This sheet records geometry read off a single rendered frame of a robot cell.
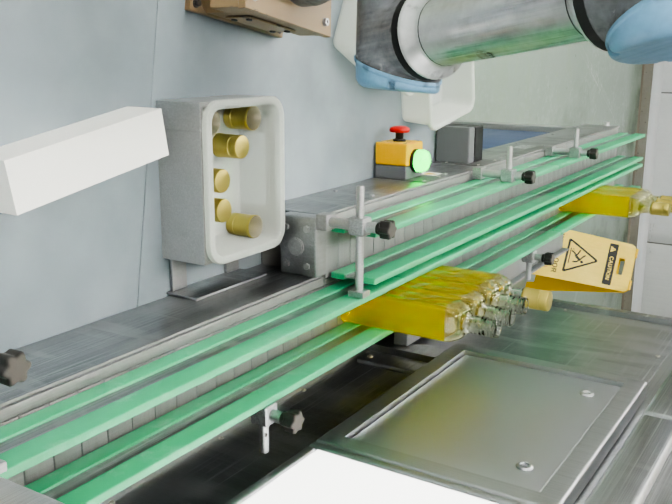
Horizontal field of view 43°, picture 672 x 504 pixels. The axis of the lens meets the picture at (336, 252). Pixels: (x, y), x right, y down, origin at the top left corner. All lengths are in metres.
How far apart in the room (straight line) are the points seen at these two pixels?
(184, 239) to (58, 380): 0.32
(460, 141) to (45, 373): 1.17
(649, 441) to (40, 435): 0.82
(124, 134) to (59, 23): 0.15
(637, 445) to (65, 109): 0.88
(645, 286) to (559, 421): 6.14
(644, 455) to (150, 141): 0.77
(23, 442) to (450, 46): 0.64
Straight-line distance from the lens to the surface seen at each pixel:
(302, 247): 1.29
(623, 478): 1.18
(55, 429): 0.89
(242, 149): 1.23
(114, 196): 1.14
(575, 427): 1.29
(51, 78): 1.07
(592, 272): 4.71
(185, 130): 1.15
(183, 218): 1.18
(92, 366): 0.99
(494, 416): 1.30
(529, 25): 0.95
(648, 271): 7.38
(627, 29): 0.83
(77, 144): 1.01
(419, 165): 1.65
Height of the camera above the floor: 1.57
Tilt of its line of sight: 31 degrees down
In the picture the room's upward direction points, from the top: 99 degrees clockwise
